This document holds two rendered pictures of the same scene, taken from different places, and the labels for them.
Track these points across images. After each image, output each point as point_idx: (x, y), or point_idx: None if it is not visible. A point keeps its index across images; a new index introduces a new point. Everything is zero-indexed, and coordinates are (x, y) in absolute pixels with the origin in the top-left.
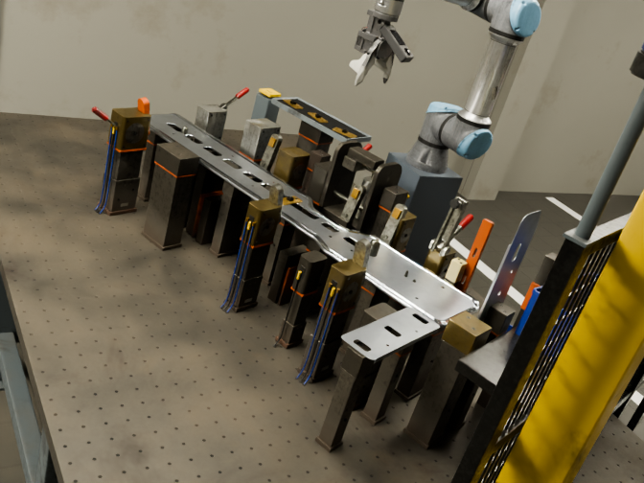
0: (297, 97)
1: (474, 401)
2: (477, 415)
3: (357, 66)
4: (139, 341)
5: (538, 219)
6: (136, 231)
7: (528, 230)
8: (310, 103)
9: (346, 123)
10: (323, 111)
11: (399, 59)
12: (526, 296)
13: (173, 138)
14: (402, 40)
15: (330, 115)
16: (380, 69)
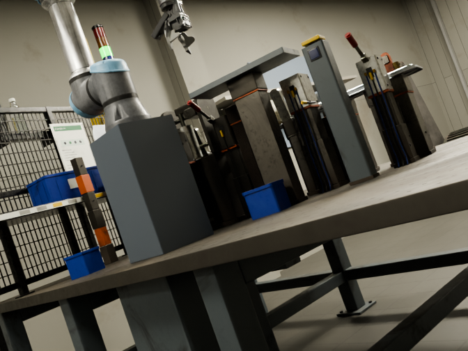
0: (281, 47)
1: (119, 260)
2: (120, 259)
3: (189, 41)
4: (303, 191)
5: (93, 131)
6: (385, 166)
7: (99, 135)
8: (263, 56)
9: (216, 79)
10: (245, 66)
11: (161, 37)
12: (91, 182)
13: (365, 90)
14: (157, 24)
15: (236, 70)
16: (174, 40)
